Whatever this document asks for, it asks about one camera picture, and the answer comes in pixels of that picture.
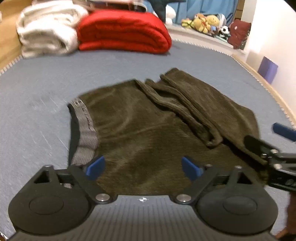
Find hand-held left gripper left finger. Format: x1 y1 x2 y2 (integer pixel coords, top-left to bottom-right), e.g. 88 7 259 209
30 156 116 205

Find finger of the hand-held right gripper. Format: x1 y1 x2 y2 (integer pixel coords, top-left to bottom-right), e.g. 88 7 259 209
272 122 296 141
245 135 296 168

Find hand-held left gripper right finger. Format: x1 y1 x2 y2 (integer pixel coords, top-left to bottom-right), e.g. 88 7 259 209
172 157 257 205

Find olive corduroy pants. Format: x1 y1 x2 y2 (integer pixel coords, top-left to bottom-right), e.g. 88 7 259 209
67 68 270 197

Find person's right forearm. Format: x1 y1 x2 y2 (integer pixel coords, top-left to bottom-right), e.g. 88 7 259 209
276 191 296 240

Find purple box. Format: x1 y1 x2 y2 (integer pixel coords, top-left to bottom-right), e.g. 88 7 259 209
257 56 278 84

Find grey quilted mattress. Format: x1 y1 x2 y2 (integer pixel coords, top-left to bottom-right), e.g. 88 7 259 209
0 38 296 241

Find maroon pillow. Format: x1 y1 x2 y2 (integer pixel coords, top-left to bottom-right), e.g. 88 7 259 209
228 19 252 49

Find panda plush toy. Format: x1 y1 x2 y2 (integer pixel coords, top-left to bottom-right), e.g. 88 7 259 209
218 25 232 39

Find white ledge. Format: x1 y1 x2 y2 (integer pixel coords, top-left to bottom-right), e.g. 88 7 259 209
166 23 246 55

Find yellow bear plush toy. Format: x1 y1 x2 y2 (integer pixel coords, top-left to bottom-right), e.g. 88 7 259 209
193 14 210 34

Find red folded blanket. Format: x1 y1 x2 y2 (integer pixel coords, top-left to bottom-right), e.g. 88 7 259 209
76 10 172 54

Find white folded blanket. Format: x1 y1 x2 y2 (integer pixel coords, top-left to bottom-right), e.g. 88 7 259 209
16 1 89 58

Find blue curtain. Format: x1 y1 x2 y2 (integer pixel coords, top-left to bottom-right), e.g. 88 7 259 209
170 0 238 25

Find wooden side panel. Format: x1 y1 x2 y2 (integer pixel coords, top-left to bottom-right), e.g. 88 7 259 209
0 3 22 70

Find white plush toy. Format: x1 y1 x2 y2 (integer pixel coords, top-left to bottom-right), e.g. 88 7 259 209
165 5 176 24

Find dark teal cloth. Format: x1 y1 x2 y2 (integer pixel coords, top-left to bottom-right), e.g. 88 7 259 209
148 0 172 23

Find folded grey cloth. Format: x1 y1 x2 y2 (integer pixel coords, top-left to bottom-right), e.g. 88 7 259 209
74 0 148 12

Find wooden bed frame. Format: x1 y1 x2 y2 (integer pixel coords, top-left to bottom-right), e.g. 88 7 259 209
232 54 296 127

